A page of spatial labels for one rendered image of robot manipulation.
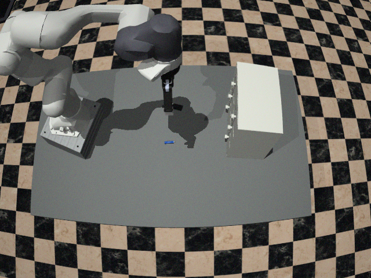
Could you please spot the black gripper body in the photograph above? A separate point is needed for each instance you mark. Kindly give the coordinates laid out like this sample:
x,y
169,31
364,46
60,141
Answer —
x,y
169,74

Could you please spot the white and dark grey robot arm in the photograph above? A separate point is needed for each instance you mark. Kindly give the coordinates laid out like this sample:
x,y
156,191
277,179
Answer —
x,y
142,36

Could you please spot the white chest of drawers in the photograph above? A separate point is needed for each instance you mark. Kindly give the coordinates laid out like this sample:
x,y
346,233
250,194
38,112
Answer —
x,y
260,123

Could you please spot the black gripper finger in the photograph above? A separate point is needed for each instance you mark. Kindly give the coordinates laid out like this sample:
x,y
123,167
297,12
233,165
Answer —
x,y
167,97

